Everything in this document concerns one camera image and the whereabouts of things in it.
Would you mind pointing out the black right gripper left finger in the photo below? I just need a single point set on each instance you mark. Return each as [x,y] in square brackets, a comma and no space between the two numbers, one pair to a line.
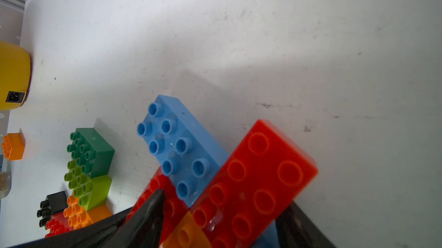
[143,230]

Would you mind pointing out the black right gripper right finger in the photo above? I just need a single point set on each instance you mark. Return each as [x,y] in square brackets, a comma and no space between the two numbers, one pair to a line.
[296,230]

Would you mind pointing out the orange lego brick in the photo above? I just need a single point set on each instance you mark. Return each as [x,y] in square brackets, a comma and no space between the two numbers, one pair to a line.
[13,147]
[79,218]
[187,234]

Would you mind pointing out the lime green lego brick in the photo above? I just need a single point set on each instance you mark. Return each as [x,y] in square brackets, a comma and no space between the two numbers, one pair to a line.
[91,193]

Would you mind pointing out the dark green lego brick top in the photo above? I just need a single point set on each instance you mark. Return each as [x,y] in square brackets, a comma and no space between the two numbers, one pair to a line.
[90,153]

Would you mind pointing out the blue lego brick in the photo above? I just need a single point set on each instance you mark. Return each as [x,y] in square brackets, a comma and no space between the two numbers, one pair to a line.
[268,239]
[188,155]

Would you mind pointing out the orange lego brick in stack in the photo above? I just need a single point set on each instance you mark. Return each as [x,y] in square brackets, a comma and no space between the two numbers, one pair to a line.
[79,218]

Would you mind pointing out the black small lego brick left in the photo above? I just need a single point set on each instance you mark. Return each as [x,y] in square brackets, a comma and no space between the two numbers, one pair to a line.
[53,204]

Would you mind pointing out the small glass spice jar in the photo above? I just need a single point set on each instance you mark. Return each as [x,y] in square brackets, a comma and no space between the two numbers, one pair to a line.
[6,179]

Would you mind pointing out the yellow pot with black lid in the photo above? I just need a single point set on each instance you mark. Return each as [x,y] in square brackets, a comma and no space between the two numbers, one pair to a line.
[15,75]

